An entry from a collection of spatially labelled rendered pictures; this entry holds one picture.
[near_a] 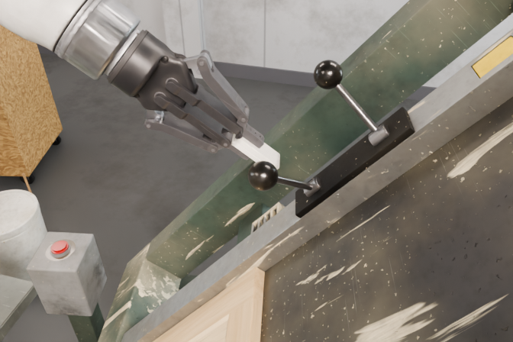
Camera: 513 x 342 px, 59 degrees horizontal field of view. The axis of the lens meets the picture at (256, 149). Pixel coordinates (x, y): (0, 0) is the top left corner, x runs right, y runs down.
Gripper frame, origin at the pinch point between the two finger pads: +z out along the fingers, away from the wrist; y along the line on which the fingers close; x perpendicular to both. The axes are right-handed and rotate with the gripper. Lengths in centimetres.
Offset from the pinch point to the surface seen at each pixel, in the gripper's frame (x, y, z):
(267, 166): 4.6, -1.7, 0.7
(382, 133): 0.0, -12.6, 9.9
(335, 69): -4.8, -13.4, 1.3
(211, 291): 1.8, 26.4, 12.7
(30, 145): -155, 183, -34
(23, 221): -83, 149, -14
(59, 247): -21, 67, -7
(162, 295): -15, 57, 18
